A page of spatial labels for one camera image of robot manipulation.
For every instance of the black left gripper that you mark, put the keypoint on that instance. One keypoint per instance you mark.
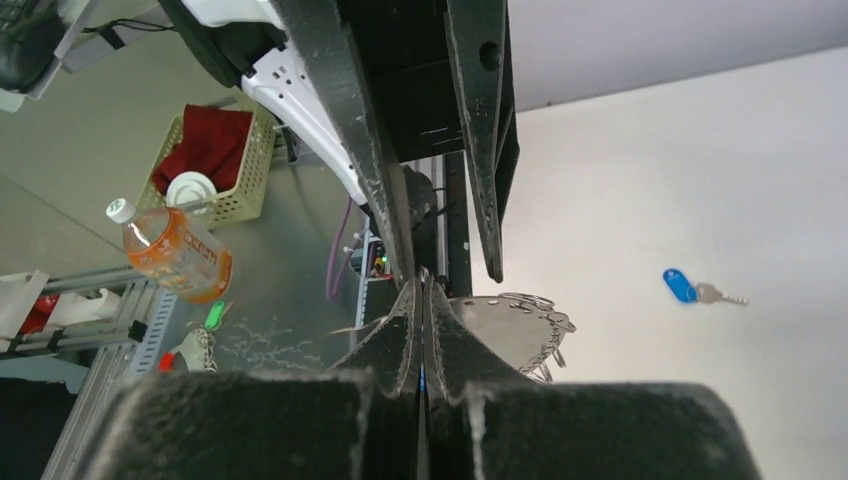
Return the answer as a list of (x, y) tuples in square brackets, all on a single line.
[(394, 53)]

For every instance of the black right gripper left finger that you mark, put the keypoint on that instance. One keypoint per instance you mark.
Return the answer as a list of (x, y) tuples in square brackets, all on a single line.
[(356, 420)]

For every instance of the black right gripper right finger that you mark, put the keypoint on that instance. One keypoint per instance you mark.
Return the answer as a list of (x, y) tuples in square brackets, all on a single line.
[(486, 420)]

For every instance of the silver key with blue head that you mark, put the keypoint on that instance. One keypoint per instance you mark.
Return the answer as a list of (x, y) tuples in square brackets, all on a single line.
[(689, 293)]

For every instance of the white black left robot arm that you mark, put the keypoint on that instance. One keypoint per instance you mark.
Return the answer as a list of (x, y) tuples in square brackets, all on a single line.
[(242, 44)]

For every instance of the green key tag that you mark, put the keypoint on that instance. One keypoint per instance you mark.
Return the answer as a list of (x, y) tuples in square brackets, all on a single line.
[(215, 315)]

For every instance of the red cloth in basket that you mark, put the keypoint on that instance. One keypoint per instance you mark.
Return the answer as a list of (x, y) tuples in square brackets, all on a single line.
[(213, 144)]

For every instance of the cream perforated plastic basket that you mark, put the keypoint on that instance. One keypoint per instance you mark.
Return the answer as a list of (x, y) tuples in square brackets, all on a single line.
[(245, 200)]

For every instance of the orange drink plastic bottle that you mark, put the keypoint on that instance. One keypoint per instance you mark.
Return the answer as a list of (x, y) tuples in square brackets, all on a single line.
[(171, 247)]

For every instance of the white round lid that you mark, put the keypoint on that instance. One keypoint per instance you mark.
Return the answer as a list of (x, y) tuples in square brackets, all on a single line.
[(191, 191)]

